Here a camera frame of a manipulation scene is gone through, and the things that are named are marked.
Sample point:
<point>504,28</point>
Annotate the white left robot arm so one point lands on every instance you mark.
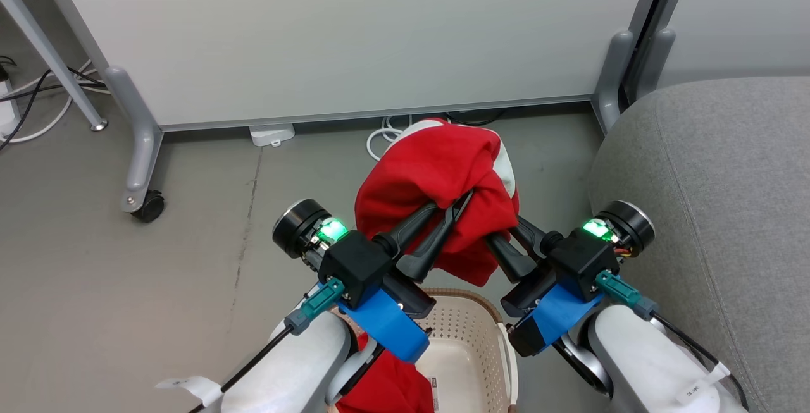
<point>297,369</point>

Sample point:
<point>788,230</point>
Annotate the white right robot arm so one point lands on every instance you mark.
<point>639,362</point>

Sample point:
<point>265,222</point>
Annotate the blue left camera mount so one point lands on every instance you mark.
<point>386,327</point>

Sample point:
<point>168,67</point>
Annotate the beige perforated laundry basket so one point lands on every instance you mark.
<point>465,343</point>

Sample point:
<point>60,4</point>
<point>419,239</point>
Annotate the white wall adapter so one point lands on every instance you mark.
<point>7,109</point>

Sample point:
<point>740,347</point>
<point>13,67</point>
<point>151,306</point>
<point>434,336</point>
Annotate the white power strip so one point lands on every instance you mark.
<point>272,135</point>

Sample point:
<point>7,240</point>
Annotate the grey partition leg with caster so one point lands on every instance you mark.
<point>144,147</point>

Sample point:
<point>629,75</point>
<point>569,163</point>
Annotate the blue right camera mount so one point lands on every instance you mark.
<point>560,312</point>

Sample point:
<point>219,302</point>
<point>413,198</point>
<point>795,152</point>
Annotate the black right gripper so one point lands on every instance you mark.
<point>585,255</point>

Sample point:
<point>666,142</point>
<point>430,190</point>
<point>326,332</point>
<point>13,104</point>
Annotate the white partition panel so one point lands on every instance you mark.
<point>354,33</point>
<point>740,14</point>

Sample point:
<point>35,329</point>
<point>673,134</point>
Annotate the grey fabric sofa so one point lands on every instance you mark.
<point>728,210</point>

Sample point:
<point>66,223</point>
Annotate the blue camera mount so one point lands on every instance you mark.
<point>560,312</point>
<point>386,327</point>

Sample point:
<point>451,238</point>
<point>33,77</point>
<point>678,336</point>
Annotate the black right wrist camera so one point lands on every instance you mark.
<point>525,296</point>

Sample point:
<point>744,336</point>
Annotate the grey metal table leg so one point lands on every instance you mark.
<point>47,52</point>

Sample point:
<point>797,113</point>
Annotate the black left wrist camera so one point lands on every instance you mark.
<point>411,299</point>

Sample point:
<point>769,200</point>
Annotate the red cloth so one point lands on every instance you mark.
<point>386,388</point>

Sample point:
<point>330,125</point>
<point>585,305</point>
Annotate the red and white garment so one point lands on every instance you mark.
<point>430,172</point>

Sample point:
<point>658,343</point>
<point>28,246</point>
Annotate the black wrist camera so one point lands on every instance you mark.
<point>525,296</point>
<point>411,299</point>

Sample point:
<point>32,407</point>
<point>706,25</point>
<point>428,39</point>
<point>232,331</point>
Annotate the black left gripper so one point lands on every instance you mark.
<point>354,264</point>

